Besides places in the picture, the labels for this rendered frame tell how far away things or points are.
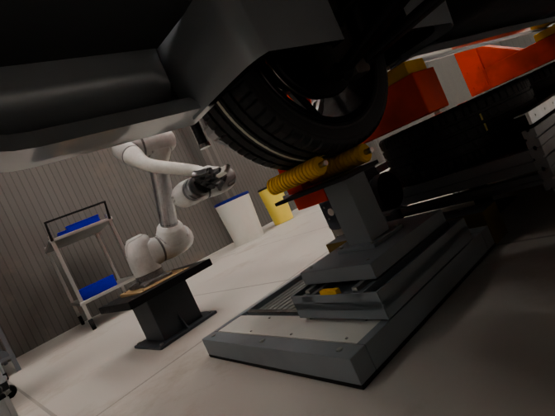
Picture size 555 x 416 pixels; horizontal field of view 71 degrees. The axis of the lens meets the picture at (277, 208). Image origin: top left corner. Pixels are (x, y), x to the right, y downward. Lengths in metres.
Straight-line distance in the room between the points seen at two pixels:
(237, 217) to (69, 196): 2.11
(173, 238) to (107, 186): 3.46
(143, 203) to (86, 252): 1.00
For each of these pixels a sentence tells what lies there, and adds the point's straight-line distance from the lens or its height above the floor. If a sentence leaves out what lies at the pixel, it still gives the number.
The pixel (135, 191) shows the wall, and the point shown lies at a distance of 5.79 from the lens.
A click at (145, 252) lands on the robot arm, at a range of 2.26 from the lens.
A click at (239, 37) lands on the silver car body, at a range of 0.79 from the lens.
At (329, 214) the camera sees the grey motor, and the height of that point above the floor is 0.31.
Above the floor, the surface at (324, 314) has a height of 0.11.
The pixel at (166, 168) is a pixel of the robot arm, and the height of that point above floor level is 0.79.
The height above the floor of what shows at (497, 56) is 0.72.
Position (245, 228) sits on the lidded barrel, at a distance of 5.18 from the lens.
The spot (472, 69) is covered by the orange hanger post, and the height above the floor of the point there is 0.71.
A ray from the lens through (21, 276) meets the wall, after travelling 5.26.
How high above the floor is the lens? 0.50
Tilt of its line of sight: 3 degrees down
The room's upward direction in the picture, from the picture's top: 24 degrees counter-clockwise
